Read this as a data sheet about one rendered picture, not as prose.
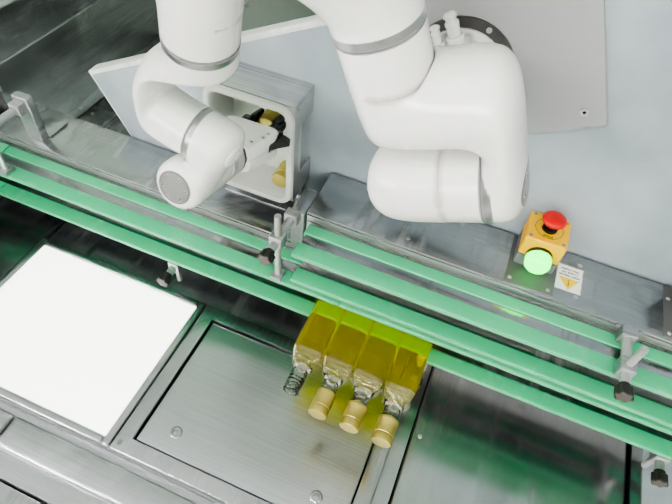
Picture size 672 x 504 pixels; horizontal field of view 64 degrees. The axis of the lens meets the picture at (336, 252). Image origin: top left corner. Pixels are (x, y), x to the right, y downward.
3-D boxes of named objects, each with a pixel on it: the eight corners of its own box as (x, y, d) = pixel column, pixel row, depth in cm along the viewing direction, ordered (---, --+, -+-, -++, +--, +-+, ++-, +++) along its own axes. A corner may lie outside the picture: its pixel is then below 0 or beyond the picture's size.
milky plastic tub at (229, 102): (233, 154, 114) (211, 179, 108) (225, 57, 97) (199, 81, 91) (308, 180, 111) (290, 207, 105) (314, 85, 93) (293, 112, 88)
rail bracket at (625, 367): (611, 328, 90) (605, 396, 82) (633, 303, 85) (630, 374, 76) (635, 337, 89) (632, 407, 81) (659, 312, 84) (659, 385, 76)
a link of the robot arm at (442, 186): (389, 95, 68) (350, 170, 57) (497, 87, 62) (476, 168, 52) (402, 159, 74) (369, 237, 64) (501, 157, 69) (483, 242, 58)
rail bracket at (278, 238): (286, 248, 108) (257, 294, 100) (287, 187, 95) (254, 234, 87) (300, 253, 107) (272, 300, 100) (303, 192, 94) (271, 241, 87)
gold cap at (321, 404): (316, 393, 95) (306, 415, 92) (317, 384, 92) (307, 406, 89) (335, 401, 94) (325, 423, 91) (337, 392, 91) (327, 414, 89)
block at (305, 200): (301, 218, 111) (286, 241, 106) (302, 185, 103) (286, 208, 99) (317, 224, 110) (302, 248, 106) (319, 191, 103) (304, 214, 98)
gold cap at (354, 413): (347, 405, 94) (337, 428, 91) (349, 396, 91) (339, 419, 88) (366, 413, 93) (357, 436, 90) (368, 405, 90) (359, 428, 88)
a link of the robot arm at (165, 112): (256, 32, 59) (244, 147, 77) (157, -27, 59) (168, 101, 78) (211, 77, 55) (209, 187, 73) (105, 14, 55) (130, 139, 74)
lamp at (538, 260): (521, 260, 94) (518, 272, 92) (530, 243, 91) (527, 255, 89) (546, 268, 93) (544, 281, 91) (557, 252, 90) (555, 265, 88)
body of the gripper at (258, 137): (192, 167, 87) (227, 143, 96) (248, 186, 85) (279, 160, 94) (192, 124, 83) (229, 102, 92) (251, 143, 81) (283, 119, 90)
